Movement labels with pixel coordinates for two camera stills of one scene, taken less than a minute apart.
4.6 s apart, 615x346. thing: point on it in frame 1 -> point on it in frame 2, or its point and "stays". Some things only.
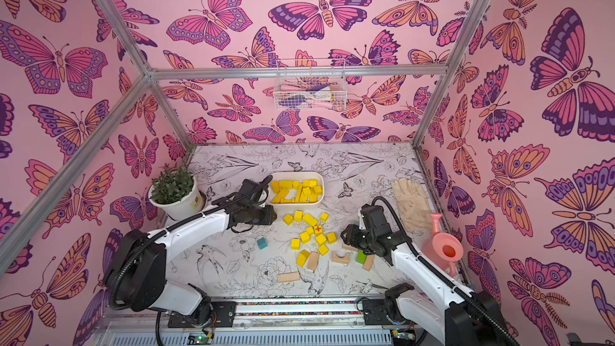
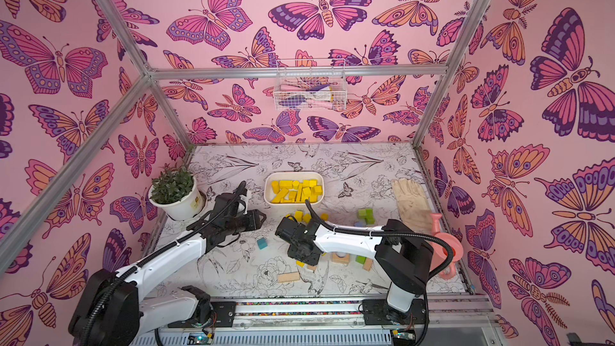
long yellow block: (281, 194) stays
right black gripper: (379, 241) -> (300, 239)
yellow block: (287, 184) stays
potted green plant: (174, 191) stays
